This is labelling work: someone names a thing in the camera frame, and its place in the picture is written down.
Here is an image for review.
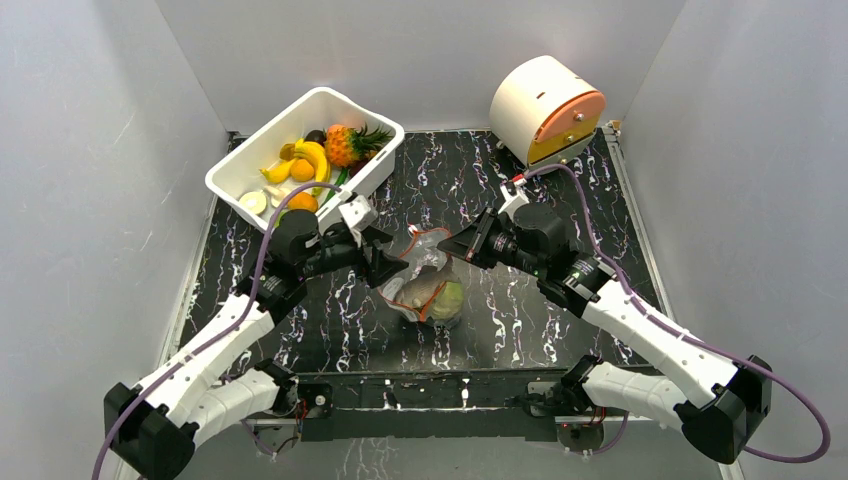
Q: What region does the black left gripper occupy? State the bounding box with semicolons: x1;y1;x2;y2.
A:
300;226;408;287

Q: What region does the clear zip bag orange zipper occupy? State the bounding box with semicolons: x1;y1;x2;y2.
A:
378;225;465;329

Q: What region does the light green toy cabbage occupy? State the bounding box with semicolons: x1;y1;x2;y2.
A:
425;281;465;324

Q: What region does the grey toy fish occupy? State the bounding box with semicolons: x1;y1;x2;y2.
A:
394;265;459;309

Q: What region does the small orange toy tangerine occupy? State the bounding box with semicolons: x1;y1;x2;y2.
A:
289;158;316;182

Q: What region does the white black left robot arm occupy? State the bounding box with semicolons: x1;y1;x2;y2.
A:
104;207;409;479

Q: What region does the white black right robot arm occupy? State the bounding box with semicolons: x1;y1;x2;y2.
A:
437;204;771;464

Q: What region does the green toy chili pepper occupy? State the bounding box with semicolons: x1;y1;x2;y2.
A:
326;168;350;201

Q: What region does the orange toy orange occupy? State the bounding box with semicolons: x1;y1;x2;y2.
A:
286;192;319;213

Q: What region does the orange toy pineapple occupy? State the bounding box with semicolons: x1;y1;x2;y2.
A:
324;124;391;168

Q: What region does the yellow toy banana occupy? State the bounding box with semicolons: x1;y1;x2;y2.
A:
293;139;331;183

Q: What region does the cream halved toy fruit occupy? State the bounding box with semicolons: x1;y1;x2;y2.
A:
239;191;268;216

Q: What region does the dark purple toy fruit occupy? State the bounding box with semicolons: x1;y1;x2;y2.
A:
304;129;326;146

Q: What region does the white plastic bin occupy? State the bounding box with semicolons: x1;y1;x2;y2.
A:
205;87;405;231

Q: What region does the cream round drum orange face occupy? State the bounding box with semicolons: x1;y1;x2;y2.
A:
489;55;607;170

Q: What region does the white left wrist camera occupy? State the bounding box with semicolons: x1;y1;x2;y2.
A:
338;196;378;232

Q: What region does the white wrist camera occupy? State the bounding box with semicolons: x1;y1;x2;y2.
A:
498;176;530;219
338;196;378;232

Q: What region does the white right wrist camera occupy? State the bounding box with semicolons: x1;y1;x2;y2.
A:
498;176;530;219

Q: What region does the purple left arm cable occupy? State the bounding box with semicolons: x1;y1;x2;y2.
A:
91;182;359;480

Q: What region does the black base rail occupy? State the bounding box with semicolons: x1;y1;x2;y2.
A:
129;367;664;458

